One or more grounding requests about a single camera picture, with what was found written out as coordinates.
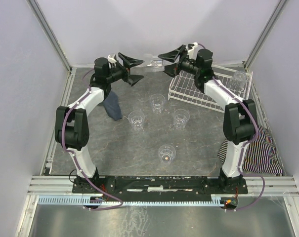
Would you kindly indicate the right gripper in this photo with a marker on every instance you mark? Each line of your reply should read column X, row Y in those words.
column 178, row 63

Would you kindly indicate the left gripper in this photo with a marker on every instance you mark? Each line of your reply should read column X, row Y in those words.
column 126, row 71

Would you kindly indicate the clear cup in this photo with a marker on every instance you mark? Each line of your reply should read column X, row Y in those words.
column 153, row 63
column 157, row 102
column 166, row 153
column 238, row 80
column 137, row 120
column 180, row 118

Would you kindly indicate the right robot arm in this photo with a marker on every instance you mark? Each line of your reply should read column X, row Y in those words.
column 240, row 122

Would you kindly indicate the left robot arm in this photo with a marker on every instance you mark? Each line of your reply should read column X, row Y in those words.
column 71, row 122

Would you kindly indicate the dark blue cloth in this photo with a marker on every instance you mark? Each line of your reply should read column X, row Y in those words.
column 112, row 107

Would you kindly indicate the striped cloth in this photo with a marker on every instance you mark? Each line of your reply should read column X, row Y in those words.
column 258, row 157

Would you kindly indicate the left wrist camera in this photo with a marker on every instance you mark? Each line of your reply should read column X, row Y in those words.
column 112, row 59

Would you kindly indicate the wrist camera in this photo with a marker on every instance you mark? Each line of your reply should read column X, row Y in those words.
column 112, row 59
column 191, row 47

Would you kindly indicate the white wire dish rack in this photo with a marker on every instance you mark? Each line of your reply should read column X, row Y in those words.
column 219, row 92

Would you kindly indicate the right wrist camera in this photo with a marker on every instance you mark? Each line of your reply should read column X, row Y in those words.
column 191, row 47

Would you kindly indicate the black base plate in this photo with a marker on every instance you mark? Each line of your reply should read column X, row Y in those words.
column 169, row 188

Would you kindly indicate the blue cable duct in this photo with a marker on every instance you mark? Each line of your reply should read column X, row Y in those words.
column 88, row 201

